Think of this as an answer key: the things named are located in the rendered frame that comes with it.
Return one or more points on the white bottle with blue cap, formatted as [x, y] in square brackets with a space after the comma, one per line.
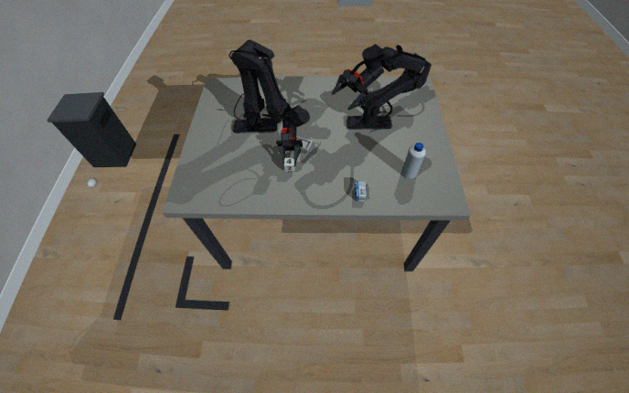
[413, 161]

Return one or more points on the small blue and white box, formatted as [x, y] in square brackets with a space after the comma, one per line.
[361, 191]

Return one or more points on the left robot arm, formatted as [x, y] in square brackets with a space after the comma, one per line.
[377, 98]

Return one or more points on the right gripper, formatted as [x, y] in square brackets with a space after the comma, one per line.
[290, 145]

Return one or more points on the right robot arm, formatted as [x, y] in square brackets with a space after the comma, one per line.
[247, 64]

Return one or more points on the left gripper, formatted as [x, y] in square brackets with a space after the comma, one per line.
[358, 86]

